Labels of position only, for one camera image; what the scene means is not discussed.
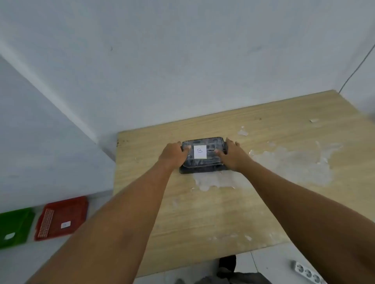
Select light wooden table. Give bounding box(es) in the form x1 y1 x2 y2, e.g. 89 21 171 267
112 90 375 278

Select thin black wall cable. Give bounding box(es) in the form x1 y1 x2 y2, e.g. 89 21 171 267
338 44 375 94

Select person's grey trousers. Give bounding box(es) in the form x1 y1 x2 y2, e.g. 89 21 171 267
202 270 266 284

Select green plastic basket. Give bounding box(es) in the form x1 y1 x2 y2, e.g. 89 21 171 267
0 208 36 249

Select person's right hand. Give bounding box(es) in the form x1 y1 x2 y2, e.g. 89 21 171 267
215 138 254 173

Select person's right forearm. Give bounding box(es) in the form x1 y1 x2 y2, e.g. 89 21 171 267
239 160 375 284

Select person's left forearm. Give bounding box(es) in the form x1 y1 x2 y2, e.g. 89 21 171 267
28 159 176 284

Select white power strip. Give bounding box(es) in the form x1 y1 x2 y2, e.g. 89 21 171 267
293 260 327 284

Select person's left foot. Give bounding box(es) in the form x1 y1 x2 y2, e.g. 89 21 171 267
219 255 237 271

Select black packet labelled B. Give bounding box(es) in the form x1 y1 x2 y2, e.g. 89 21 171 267
179 137 230 175

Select red plastic basket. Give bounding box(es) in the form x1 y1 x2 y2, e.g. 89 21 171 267
34 196 89 241

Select person's left hand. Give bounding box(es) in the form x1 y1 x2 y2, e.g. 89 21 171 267
158 141 191 172

